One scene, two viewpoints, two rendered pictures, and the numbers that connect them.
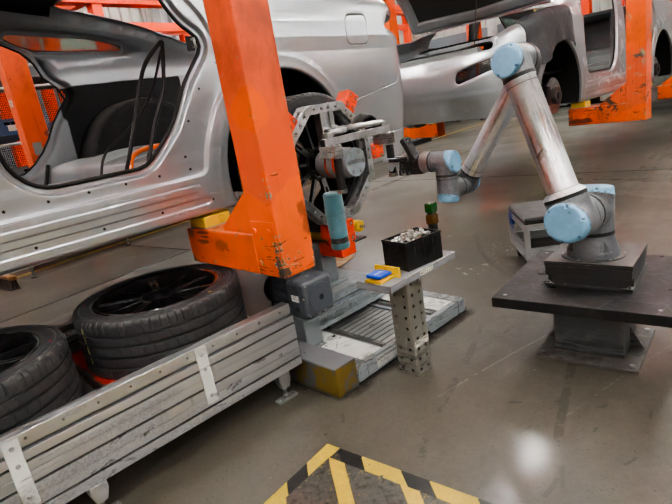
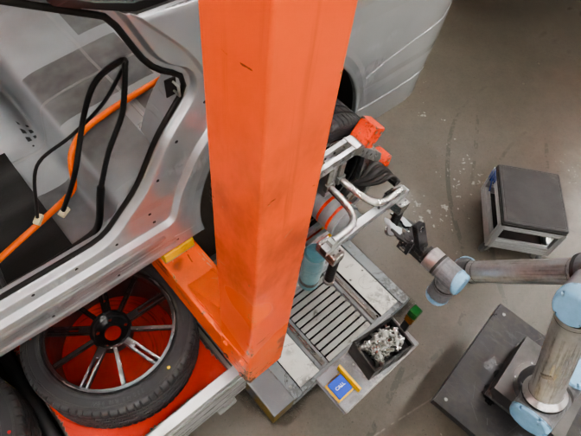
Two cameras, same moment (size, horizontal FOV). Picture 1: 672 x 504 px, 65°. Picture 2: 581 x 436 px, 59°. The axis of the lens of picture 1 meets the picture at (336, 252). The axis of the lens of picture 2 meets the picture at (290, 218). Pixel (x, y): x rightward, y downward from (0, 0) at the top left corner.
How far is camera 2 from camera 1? 189 cm
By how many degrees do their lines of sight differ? 41
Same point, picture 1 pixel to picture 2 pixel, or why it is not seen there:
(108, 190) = (55, 283)
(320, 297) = not seen: hidden behind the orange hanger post
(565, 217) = (532, 422)
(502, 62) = (568, 310)
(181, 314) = (140, 406)
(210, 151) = (181, 202)
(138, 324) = (98, 417)
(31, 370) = not seen: outside the picture
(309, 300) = not seen: hidden behind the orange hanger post
